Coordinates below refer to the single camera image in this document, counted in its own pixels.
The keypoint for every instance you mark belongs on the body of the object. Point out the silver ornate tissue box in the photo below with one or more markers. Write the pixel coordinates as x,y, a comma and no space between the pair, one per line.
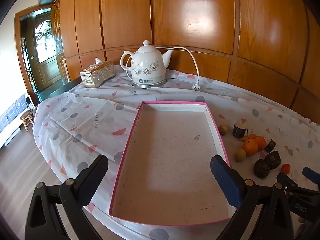
97,76

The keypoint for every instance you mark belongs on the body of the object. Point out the small wooden stool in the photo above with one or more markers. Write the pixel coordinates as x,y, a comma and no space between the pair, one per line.
26,116

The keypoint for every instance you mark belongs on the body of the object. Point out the large orange with stem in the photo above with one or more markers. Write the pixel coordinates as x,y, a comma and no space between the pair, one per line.
250,148

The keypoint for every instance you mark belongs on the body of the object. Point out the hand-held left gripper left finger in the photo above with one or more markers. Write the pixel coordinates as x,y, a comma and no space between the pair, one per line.
93,180

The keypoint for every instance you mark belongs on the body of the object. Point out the pink shallow cardboard tray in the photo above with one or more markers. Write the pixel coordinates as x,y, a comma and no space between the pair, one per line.
170,160

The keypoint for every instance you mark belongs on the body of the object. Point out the blue checked bench cushion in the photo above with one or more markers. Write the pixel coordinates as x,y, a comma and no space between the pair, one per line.
12,112

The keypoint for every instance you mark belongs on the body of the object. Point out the yellow longan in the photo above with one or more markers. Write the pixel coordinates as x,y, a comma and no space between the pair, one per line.
223,129
240,155

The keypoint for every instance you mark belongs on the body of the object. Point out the dark water chestnut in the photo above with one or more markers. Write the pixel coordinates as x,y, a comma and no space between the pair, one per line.
262,169
273,160

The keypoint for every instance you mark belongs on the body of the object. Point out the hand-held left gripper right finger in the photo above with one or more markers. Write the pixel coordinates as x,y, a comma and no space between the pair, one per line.
223,182

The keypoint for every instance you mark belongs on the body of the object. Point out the small orange carrot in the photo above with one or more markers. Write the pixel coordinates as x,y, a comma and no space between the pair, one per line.
252,136

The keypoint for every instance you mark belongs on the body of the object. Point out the white patterned tablecloth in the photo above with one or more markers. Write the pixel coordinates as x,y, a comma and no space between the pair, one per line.
87,120

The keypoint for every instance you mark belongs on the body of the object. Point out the silver kettle base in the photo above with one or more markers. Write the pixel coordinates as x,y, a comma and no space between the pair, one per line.
150,86

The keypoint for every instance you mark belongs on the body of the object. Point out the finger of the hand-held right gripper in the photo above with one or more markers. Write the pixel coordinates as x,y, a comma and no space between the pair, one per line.
310,173
283,178

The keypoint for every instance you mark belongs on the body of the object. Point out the white floral ceramic kettle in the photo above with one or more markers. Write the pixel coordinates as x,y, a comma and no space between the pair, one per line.
147,65

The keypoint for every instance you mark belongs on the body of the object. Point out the small orange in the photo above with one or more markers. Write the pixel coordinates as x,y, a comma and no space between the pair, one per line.
261,142

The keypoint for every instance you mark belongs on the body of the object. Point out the wooden glazed door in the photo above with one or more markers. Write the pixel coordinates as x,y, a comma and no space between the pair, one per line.
47,67

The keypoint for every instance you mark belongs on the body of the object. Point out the red cherry tomato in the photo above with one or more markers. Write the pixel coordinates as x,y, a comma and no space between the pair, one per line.
285,168

